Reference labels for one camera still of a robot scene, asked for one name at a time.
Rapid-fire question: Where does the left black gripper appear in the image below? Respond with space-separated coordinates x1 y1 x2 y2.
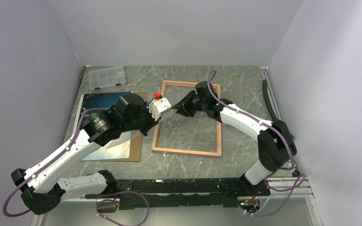
122 101 162 137

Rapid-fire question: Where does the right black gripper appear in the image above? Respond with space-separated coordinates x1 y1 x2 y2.
171 90 207 118

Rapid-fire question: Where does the pink wooden picture frame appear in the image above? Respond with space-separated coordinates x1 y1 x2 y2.
151 80 222 157

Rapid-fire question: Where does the blue sky ocean photo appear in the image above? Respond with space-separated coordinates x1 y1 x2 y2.
73 92 132 161

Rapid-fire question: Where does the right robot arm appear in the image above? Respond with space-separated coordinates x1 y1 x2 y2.
172 81 297 195

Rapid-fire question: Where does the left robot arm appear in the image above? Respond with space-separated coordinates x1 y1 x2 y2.
11 92 172 215

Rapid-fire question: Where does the brown backing board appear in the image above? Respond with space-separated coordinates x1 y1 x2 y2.
90 91 148 163

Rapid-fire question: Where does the clear plastic organizer box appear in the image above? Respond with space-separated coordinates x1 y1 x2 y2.
88 66 126 90

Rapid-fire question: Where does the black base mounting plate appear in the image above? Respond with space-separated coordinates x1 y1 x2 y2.
84 177 271 211

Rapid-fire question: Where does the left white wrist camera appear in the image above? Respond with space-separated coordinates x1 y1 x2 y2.
147 93 173 122

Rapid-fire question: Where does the black rubber hose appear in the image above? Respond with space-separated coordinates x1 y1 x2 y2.
262 79 295 140

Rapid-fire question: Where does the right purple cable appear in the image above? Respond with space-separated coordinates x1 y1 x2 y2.
206 70 306 218

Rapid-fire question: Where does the purple cable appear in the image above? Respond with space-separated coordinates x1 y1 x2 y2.
3 95 158 225
206 70 306 218

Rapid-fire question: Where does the aluminium extrusion rail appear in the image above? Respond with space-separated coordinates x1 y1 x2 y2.
32 176 321 226

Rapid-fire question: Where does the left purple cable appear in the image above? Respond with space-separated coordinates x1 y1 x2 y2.
3 95 158 225

